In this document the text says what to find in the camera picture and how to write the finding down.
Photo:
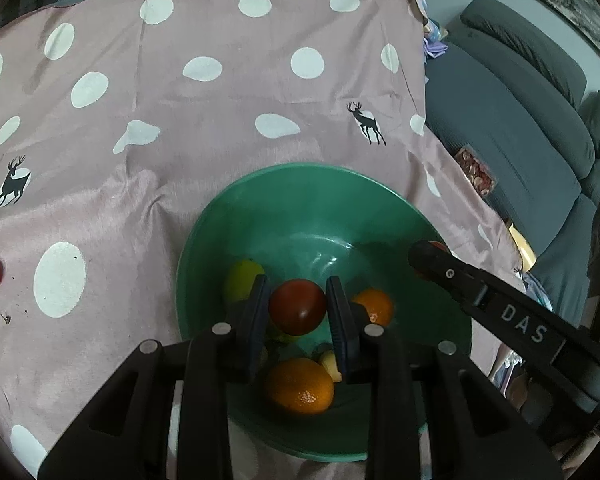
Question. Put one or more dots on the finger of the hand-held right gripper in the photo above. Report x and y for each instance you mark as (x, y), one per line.
(480, 290)

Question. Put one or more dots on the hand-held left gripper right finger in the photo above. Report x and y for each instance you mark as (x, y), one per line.
(337, 325)

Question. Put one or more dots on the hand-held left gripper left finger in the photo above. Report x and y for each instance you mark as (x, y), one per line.
(257, 320)

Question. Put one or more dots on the pale yellow fruit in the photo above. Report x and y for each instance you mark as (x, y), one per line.
(331, 365)

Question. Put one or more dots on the orange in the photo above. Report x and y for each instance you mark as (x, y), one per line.
(380, 306)
(300, 385)

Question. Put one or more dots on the green plastic bowl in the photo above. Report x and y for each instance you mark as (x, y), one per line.
(305, 220)

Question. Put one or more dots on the yellow packet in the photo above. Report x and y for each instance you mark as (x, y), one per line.
(524, 250)

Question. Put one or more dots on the clear snack packet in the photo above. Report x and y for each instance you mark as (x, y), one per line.
(475, 167)

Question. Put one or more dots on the grey sofa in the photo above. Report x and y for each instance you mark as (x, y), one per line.
(520, 110)

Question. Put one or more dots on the pink polka dot blanket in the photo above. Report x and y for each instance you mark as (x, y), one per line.
(180, 85)

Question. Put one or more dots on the lilac cloth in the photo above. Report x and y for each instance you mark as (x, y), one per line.
(434, 42)

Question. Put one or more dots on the dark stem crumbs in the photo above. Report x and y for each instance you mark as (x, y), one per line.
(4, 317)

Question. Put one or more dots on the framed wall picture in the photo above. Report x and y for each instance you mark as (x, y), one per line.
(575, 0)

